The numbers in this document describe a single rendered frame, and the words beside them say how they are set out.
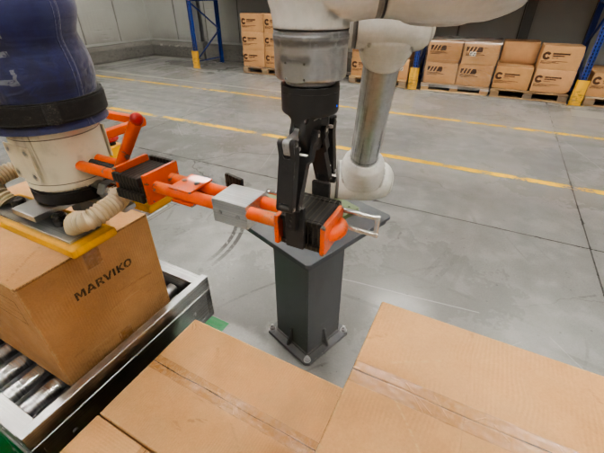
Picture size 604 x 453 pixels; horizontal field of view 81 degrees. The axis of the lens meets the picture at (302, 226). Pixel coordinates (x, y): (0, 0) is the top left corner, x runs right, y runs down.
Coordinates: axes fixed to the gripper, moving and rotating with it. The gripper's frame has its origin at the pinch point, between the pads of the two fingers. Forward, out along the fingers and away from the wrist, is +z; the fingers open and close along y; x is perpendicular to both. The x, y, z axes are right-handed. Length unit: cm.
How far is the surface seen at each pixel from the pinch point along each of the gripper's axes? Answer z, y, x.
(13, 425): 65, 34, -69
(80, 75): -17, -1, -49
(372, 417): 30.0, 8.5, 16.5
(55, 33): -24, 0, -49
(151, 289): 57, -15, -69
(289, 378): 70, -14, -13
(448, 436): 30.0, 5.9, 28.3
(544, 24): 14, -846, 74
